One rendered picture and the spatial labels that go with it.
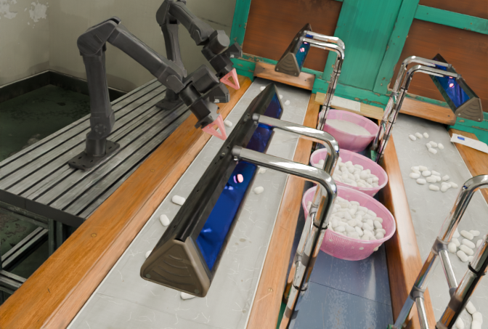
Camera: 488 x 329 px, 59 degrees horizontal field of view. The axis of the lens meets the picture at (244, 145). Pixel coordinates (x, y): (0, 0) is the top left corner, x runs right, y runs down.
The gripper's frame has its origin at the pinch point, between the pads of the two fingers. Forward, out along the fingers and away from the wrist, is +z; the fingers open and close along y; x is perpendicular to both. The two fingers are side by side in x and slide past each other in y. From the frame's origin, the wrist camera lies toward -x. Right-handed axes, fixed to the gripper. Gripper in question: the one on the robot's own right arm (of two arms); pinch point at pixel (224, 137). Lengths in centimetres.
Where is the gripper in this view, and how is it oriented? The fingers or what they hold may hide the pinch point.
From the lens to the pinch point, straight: 138.3
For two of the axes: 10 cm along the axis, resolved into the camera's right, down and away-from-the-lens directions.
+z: 6.1, 7.6, 1.9
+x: -7.6, 5.1, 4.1
